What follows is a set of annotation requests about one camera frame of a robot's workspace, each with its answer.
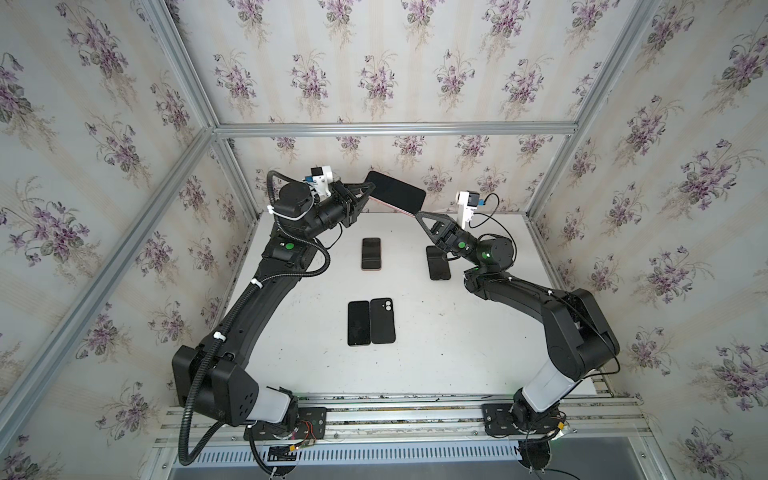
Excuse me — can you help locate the black phone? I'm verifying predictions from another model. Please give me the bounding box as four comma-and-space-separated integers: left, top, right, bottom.
347, 301, 371, 347
425, 245, 451, 281

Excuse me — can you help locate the black phone case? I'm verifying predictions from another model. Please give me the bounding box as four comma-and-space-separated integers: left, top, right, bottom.
370, 298, 396, 345

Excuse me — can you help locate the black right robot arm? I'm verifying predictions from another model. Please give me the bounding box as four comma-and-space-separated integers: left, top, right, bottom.
415, 212, 620, 420

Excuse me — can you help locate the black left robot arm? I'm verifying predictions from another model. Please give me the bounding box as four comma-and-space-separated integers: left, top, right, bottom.
171, 177, 375, 426

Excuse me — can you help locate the white vent grille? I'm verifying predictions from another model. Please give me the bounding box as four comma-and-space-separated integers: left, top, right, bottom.
170, 442, 523, 468

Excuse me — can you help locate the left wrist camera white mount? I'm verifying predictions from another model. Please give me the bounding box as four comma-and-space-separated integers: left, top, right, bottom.
304, 165, 334, 199

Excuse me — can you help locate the aluminium frame bar back top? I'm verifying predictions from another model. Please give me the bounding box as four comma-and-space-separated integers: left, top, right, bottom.
214, 121, 578, 138

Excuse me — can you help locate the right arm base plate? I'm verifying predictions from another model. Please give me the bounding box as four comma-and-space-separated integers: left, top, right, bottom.
481, 403, 566, 438

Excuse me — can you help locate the aluminium rail front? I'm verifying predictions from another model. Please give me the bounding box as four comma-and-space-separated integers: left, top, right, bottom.
152, 392, 652, 448

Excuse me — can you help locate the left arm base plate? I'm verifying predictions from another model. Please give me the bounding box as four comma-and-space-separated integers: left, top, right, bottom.
249, 407, 328, 442

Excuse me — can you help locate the aluminium frame beam left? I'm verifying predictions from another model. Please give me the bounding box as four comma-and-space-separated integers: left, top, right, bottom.
0, 128, 214, 448

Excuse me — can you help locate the aluminium frame post back left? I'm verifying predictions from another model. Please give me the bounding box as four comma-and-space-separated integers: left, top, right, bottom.
141, 0, 259, 222

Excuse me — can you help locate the aluminium frame post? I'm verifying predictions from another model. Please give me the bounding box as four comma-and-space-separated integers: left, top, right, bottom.
141, 0, 259, 222
525, 0, 660, 219

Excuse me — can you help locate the aluminium frame post back right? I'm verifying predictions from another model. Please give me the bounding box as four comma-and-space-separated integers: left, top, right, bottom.
525, 0, 660, 219

